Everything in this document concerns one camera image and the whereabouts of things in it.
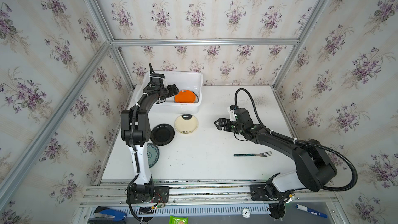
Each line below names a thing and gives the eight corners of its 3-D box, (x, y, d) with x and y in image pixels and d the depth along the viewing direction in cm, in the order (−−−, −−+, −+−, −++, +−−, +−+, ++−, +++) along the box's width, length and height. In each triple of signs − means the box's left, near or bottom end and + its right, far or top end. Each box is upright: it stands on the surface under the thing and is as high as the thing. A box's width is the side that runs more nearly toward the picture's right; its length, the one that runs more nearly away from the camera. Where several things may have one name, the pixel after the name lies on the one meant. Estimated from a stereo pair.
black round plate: (149, 145, 91) (148, 143, 88) (154, 126, 100) (152, 123, 97) (172, 146, 91) (172, 143, 88) (175, 126, 100) (174, 123, 97)
